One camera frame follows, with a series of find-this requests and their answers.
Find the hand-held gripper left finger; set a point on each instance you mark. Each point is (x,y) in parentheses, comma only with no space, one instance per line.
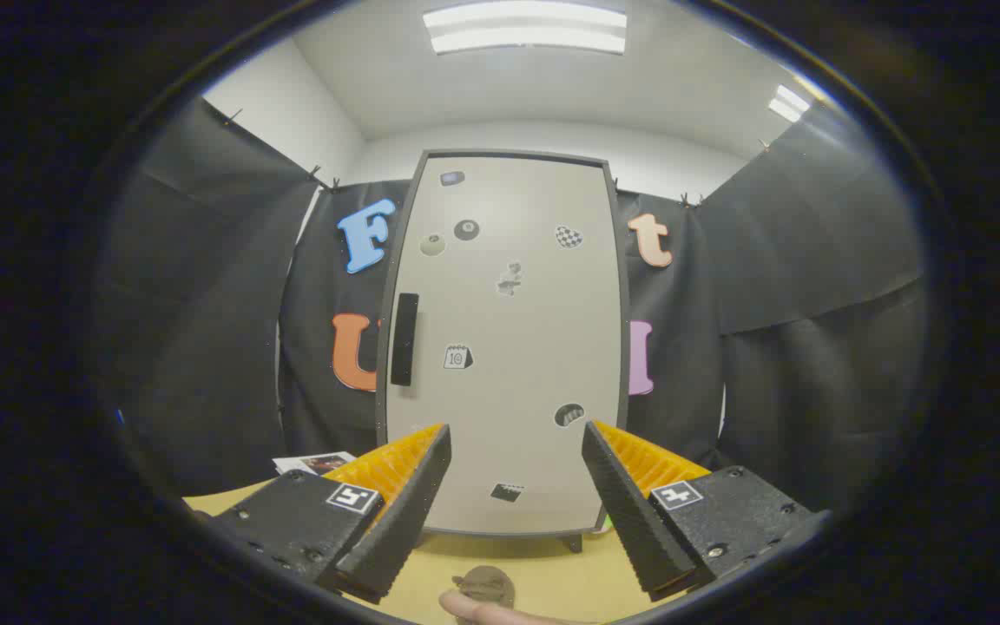
(404,521)

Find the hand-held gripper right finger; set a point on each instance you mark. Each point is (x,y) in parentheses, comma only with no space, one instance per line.
(630,521)

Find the grey shoe cabinet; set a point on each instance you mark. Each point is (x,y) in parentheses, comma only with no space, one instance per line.
(571,542)

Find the brown fluffy shoe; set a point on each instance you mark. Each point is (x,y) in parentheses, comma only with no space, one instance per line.
(484,582)

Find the stack of books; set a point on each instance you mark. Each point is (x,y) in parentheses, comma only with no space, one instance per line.
(313,463)

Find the black backdrop cloth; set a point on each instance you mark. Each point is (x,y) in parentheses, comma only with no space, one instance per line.
(205,304)

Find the small ceiling light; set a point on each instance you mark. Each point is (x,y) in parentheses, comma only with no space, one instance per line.
(788,102)

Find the long ceiling light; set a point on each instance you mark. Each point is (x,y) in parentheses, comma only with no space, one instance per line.
(524,28)

